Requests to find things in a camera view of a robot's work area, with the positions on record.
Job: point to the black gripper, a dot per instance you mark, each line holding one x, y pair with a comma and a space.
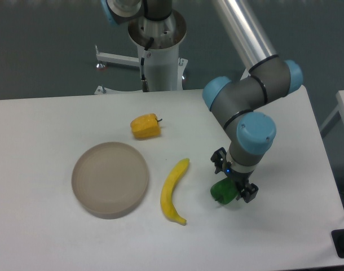
238, 173

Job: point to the green toy pepper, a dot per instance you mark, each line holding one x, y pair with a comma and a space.
224, 191

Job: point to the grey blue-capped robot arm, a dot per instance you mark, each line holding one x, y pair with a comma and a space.
233, 104

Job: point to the yellow toy pepper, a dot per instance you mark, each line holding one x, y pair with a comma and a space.
146, 126

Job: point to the yellow toy banana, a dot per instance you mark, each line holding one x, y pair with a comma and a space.
166, 197

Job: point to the beige round plate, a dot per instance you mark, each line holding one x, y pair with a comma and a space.
110, 180

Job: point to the white side table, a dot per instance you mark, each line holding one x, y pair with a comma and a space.
335, 115

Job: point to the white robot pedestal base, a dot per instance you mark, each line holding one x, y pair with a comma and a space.
157, 42

